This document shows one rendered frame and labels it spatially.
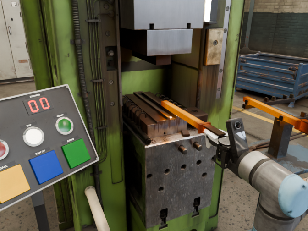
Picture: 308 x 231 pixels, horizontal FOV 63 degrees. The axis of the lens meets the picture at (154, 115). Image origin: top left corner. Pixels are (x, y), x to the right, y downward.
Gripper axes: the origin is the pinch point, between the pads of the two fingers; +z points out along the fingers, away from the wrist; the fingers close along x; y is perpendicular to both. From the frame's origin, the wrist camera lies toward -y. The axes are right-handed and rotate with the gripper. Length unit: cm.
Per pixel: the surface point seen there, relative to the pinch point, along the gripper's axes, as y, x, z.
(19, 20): -11, -76, 547
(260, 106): 1.9, 38.0, 13.3
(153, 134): 12.2, -9.7, 24.9
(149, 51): -23.5, -11.6, 25.5
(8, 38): 22, -102, 543
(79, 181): 37, -42, 38
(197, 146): 17.4, 7.4, 16.0
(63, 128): -3.5, -46.6, 12.3
